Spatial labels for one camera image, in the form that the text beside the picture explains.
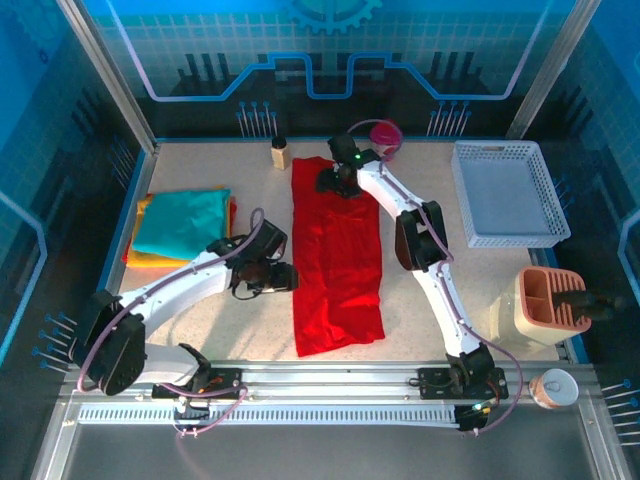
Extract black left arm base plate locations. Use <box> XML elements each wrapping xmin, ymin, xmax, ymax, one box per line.
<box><xmin>151</xmin><ymin>367</ymin><xmax>244</xmax><ymax>401</ymax></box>

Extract teal folded t-shirt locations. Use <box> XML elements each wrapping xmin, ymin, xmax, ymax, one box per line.
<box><xmin>130</xmin><ymin>188</ymin><xmax>232</xmax><ymax>262</ymax></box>

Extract black utensil handle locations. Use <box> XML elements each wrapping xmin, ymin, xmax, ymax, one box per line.
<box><xmin>549</xmin><ymin>288</ymin><xmax>627</xmax><ymax>324</ymax></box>

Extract red t-shirt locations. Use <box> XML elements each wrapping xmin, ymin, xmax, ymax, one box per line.
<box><xmin>291</xmin><ymin>155</ymin><xmax>386</xmax><ymax>359</ymax></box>

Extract terracotta and beige utensil holder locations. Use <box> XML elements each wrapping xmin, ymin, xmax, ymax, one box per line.
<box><xmin>489</xmin><ymin>266</ymin><xmax>592</xmax><ymax>351</ymax></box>

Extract pull-tab tin can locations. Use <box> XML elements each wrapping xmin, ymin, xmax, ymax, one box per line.
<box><xmin>529</xmin><ymin>368</ymin><xmax>580</xmax><ymax>410</ymax></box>

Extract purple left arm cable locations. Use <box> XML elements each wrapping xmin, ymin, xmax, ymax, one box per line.
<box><xmin>77</xmin><ymin>207</ymin><xmax>266</xmax><ymax>440</ymax></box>

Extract white perforated plastic basket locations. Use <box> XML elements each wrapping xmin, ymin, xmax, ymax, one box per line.
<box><xmin>452</xmin><ymin>140</ymin><xmax>572</xmax><ymax>250</ymax></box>

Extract white slotted cable duct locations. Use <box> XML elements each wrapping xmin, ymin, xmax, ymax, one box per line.
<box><xmin>77</xmin><ymin>403</ymin><xmax>461</xmax><ymax>426</ymax></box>

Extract beige bottle with black cap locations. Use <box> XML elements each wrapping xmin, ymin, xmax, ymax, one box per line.
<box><xmin>270</xmin><ymin>135</ymin><xmax>294</xmax><ymax>172</ymax></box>

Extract orange folded t-shirt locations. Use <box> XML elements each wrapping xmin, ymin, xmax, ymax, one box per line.
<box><xmin>122</xmin><ymin>195</ymin><xmax>240</xmax><ymax>266</ymax></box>

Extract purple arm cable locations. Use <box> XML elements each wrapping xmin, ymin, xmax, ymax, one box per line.
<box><xmin>346</xmin><ymin>118</ymin><xmax>524</xmax><ymax>436</ymax></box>
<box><xmin>77</xmin><ymin>207</ymin><xmax>266</xmax><ymax>440</ymax></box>

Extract aluminium frame post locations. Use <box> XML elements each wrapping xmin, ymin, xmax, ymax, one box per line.
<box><xmin>504</xmin><ymin>0</ymin><xmax>604</xmax><ymax>151</ymax></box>
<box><xmin>54</xmin><ymin>0</ymin><xmax>160</xmax><ymax>154</ymax></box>

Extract stack of folded cloths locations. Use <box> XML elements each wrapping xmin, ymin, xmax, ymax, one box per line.
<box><xmin>124</xmin><ymin>193</ymin><xmax>236</xmax><ymax>270</ymax></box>

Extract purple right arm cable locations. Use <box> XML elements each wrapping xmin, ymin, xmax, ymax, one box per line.
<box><xmin>346</xmin><ymin>118</ymin><xmax>524</xmax><ymax>436</ymax></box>

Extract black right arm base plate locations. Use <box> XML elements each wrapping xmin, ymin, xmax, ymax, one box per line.
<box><xmin>417</xmin><ymin>366</ymin><xmax>509</xmax><ymax>401</ymax></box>

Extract pink lidded cup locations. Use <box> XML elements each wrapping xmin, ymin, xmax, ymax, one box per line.
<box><xmin>368</xmin><ymin>119</ymin><xmax>404</xmax><ymax>164</ymax></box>

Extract aluminium mounting rail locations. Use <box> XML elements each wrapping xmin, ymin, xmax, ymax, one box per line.
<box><xmin>62</xmin><ymin>360</ymin><xmax>599</xmax><ymax>401</ymax></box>

